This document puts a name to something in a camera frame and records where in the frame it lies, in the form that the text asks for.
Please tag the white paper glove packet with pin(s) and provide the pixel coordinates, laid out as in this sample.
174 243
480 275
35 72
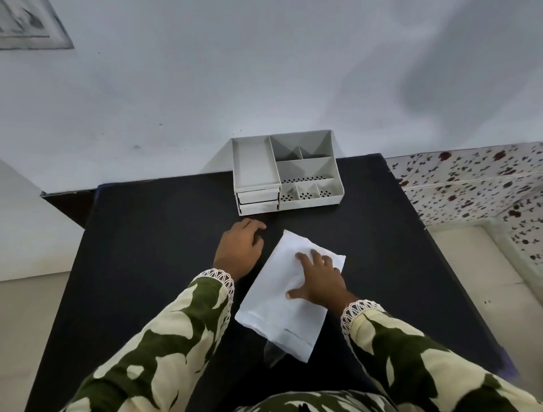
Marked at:
275 297

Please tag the camouflage patterned garment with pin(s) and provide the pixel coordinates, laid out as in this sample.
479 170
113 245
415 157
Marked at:
316 403

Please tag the person's right hand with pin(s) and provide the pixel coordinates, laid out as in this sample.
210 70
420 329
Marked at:
324 282

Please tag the person's right forearm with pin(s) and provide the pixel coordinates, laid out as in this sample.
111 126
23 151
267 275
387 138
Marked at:
415 361

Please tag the white plastic desk organizer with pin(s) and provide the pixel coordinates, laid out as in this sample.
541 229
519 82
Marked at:
253 163

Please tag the white wall switch plate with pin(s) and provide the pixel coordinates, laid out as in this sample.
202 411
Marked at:
29 23

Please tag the person's left hand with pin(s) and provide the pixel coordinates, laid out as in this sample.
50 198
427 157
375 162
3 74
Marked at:
238 250

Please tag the person's left forearm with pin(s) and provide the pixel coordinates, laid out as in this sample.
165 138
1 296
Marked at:
169 348

